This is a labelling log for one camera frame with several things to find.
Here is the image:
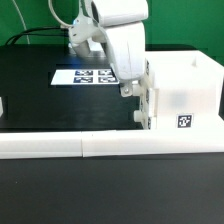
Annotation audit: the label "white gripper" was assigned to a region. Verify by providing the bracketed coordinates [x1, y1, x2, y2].
[105, 22, 145, 97]

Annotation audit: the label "white drawer tray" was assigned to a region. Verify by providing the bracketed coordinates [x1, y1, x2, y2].
[133, 109, 156, 130]
[133, 59, 156, 116]

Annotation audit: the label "white drawer cabinet box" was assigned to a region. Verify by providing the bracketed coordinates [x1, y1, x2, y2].
[146, 50, 224, 130]

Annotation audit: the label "white front drawer tray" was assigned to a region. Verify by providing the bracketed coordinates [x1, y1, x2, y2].
[133, 109, 156, 130]

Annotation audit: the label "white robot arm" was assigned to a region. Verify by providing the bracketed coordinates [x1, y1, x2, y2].
[48, 0, 149, 97]

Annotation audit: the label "white fiducial marker sheet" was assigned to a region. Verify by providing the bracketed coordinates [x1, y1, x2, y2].
[51, 69, 119, 85]

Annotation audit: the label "white front fence left piece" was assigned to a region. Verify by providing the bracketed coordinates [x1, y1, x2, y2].
[0, 132, 83, 159]

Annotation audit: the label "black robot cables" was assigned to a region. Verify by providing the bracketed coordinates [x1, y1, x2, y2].
[4, 23, 75, 47]

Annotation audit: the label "white thin cable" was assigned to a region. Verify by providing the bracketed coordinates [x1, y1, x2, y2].
[12, 0, 31, 45]

